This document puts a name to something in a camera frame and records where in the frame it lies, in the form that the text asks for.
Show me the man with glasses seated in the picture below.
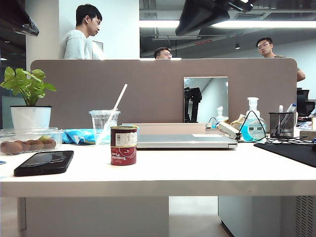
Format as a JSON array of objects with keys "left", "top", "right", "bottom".
[{"left": 154, "top": 47, "right": 173, "bottom": 60}]

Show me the man in white shirt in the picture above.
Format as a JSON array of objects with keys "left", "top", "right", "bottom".
[{"left": 60, "top": 4, "right": 105, "bottom": 60}]

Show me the brown kiwi fruit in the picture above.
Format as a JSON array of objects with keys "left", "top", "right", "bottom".
[
  {"left": 20, "top": 140, "right": 34, "bottom": 152},
  {"left": 0, "top": 140, "right": 23, "bottom": 155},
  {"left": 31, "top": 139, "right": 45, "bottom": 151},
  {"left": 43, "top": 138, "right": 56, "bottom": 150}
]

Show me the blue hand sanitizer bottle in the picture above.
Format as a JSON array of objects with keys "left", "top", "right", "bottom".
[{"left": 239, "top": 97, "right": 268, "bottom": 142}]

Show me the white plant pot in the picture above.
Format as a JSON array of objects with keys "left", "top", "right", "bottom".
[{"left": 10, "top": 105, "right": 52, "bottom": 130}]

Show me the black cable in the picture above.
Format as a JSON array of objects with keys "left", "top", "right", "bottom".
[{"left": 235, "top": 110, "right": 316, "bottom": 147}]

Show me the white drinking straw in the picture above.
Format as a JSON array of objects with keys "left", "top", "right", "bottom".
[{"left": 95, "top": 83, "right": 128, "bottom": 146}]

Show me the white ceiling light strip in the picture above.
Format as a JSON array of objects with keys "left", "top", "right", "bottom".
[{"left": 139, "top": 20, "right": 316, "bottom": 29}]

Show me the white stapler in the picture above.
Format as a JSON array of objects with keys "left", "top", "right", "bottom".
[{"left": 218, "top": 121, "right": 239, "bottom": 140}]

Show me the black smartphone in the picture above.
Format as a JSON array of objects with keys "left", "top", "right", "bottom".
[{"left": 13, "top": 150, "right": 75, "bottom": 177}]

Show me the square mirror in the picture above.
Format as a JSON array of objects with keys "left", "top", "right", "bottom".
[{"left": 183, "top": 76, "right": 229, "bottom": 123}]

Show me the man in olive shirt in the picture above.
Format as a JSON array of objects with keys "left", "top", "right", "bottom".
[{"left": 256, "top": 37, "right": 306, "bottom": 82}]

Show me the black mesh pen holder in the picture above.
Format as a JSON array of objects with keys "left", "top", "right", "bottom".
[{"left": 268, "top": 112, "right": 296, "bottom": 139}]

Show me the green leafy plant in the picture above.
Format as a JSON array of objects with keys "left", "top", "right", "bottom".
[{"left": 0, "top": 66, "right": 57, "bottom": 107}]

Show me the small wooden box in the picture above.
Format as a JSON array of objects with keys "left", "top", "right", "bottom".
[{"left": 299, "top": 129, "right": 316, "bottom": 142}]

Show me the black mouse pad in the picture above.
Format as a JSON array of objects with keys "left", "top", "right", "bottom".
[{"left": 253, "top": 142, "right": 316, "bottom": 169}]

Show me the beige flat box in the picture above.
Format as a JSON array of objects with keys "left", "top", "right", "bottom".
[{"left": 121, "top": 122, "right": 206, "bottom": 135}]

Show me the blue snack bag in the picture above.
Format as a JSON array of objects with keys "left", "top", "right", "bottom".
[{"left": 61, "top": 125, "right": 140, "bottom": 145}]

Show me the framed wall picture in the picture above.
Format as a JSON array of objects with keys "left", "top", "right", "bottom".
[{"left": 91, "top": 40, "right": 104, "bottom": 60}]

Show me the black office chair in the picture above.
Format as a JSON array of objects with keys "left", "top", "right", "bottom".
[{"left": 296, "top": 89, "right": 316, "bottom": 117}]

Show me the brown desk partition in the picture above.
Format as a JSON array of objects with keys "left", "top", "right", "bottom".
[{"left": 30, "top": 58, "right": 298, "bottom": 135}]

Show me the grey under-desk cabinet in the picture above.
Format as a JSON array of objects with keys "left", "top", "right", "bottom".
[{"left": 218, "top": 196, "right": 316, "bottom": 237}]

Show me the yellow snack packet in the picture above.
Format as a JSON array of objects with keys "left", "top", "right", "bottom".
[{"left": 229, "top": 114, "right": 248, "bottom": 125}]

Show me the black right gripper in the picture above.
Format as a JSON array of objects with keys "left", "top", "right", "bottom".
[{"left": 175, "top": 0, "right": 232, "bottom": 37}]

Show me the silver closed laptop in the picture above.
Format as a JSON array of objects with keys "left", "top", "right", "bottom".
[{"left": 136, "top": 134, "right": 238, "bottom": 151}]

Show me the beige desk side panel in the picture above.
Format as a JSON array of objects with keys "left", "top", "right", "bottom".
[{"left": 16, "top": 197, "right": 170, "bottom": 237}]

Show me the clear plastic cup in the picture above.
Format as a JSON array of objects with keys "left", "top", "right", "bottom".
[{"left": 88, "top": 110, "right": 121, "bottom": 145}]

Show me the red tomato paste can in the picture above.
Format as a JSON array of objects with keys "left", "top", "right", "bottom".
[
  {"left": 110, "top": 125, "right": 138, "bottom": 147},
  {"left": 110, "top": 144, "right": 137, "bottom": 166}
]

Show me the clear plastic fruit container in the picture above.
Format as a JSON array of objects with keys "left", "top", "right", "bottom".
[{"left": 0, "top": 127, "right": 65, "bottom": 156}]

